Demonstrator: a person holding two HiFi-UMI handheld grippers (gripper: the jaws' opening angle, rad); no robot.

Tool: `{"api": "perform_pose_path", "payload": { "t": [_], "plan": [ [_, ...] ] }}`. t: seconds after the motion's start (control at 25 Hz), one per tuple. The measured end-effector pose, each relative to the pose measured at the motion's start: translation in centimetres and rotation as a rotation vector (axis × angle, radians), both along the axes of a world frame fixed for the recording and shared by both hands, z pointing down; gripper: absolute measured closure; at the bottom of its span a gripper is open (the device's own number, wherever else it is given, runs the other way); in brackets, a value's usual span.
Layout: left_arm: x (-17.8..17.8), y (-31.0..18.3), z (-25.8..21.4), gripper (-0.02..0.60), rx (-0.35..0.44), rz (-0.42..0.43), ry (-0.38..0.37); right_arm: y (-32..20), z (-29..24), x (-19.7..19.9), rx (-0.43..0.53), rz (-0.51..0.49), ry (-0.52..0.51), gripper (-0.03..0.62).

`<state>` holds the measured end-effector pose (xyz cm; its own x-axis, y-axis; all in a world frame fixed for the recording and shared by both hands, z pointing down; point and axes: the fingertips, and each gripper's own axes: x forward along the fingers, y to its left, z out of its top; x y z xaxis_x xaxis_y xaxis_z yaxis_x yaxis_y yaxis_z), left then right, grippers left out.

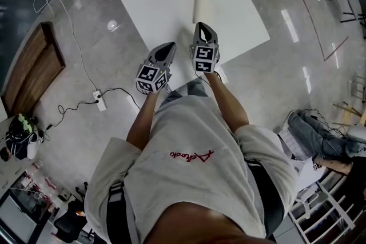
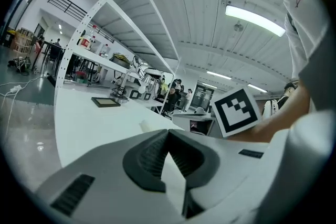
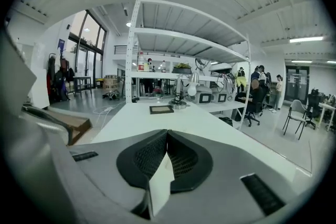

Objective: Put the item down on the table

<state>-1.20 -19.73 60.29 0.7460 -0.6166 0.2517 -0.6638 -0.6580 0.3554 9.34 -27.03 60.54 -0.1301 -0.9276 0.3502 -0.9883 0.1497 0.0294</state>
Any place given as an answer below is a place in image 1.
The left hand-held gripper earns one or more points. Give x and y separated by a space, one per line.
148 78

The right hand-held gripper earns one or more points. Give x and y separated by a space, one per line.
204 58

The person's right forearm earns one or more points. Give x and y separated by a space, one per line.
228 105

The person's left forearm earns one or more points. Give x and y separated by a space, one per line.
143 120

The person's grey trousers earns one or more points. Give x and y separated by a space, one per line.
194 90

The white table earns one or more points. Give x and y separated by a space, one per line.
160 3

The white power strip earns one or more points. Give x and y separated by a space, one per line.
100 100

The person's grey t-shirt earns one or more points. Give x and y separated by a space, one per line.
188 180

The white checked cloth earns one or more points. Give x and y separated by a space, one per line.
291 145

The wooden sticks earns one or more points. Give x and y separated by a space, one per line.
350 111

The person's chin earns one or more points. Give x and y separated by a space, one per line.
206 227

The black folding stand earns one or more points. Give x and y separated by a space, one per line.
70 223

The white metal railing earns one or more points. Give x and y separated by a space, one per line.
323 214

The grey chair with black frame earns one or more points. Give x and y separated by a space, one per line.
347 5

